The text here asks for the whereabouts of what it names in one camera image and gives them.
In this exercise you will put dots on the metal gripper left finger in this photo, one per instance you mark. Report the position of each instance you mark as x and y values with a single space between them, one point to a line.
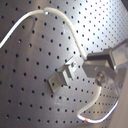
104 75

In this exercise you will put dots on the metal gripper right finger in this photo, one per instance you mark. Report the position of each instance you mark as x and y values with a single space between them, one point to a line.
115 56

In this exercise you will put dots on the grey metal cable clip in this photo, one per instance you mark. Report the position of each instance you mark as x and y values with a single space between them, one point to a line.
64 75

